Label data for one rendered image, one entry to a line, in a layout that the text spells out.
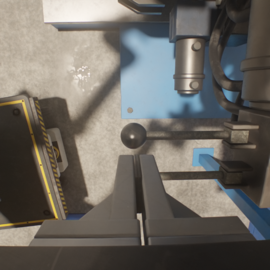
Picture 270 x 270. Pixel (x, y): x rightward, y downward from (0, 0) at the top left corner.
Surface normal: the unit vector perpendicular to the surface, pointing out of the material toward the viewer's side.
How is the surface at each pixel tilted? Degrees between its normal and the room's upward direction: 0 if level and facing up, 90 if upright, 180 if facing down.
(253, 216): 90
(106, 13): 0
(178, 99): 0
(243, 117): 90
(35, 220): 0
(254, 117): 90
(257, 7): 86
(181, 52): 49
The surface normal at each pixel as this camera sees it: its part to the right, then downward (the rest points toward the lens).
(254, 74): -0.98, 0.06
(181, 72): -0.73, 0.18
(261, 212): 0.00, -0.97
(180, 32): 0.03, 0.25
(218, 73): -0.58, -0.57
